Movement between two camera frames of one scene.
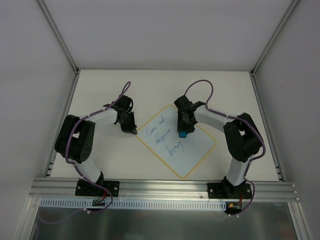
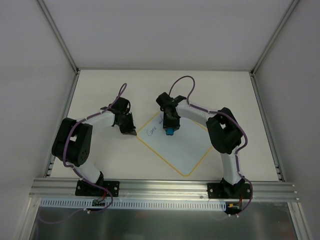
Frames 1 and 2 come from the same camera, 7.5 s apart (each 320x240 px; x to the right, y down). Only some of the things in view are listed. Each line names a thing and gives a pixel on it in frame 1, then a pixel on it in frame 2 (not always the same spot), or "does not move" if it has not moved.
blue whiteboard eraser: [183, 134] to [170, 131]
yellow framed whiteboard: [160, 134] does not move
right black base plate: [225, 190] does not move
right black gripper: [185, 122] to [171, 123]
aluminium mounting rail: [66, 188] does not move
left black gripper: [127, 121] does not move
